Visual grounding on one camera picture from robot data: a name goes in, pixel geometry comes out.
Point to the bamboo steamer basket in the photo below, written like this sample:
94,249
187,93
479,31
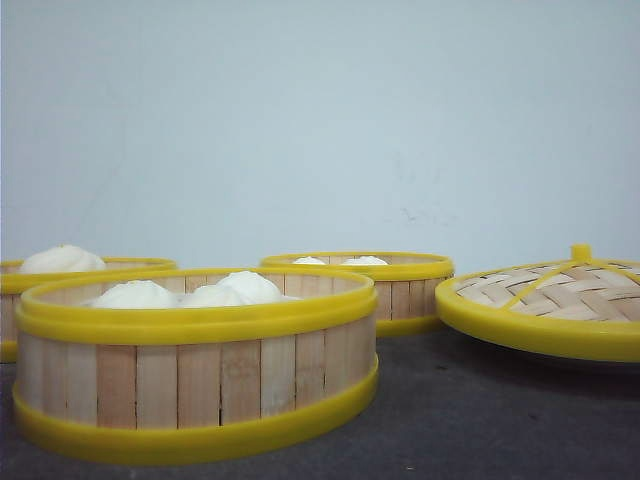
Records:
14,283
187,385
405,287

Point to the woven bamboo steamer lid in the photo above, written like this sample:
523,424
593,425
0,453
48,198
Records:
581,308

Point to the white bun rear left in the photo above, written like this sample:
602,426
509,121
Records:
309,260

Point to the white bun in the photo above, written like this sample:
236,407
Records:
236,289
138,294
365,260
309,260

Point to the white bun rear right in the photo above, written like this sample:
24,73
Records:
365,260

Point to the white bun front right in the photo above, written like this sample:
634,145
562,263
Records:
236,289

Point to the white bun front left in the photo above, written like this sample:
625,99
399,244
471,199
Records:
138,294

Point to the white bun left basket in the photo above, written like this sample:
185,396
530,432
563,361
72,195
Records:
62,259

